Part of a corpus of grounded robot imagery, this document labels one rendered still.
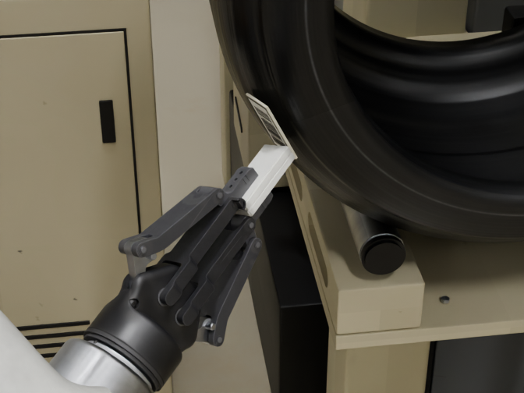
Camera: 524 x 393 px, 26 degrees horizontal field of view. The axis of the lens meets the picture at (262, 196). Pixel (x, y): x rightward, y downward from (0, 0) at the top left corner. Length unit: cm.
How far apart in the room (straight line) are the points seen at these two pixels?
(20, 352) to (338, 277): 51
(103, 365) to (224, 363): 146
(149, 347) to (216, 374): 142
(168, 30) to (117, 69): 190
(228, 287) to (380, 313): 24
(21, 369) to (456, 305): 63
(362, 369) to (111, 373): 90
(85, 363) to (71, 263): 104
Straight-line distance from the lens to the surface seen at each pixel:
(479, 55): 132
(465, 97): 132
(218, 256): 94
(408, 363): 173
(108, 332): 88
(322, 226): 121
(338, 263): 116
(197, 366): 231
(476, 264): 127
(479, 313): 121
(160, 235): 90
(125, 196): 182
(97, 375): 86
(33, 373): 70
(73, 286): 192
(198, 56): 343
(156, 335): 88
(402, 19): 140
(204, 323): 95
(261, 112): 98
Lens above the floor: 157
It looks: 34 degrees down
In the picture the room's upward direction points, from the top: straight up
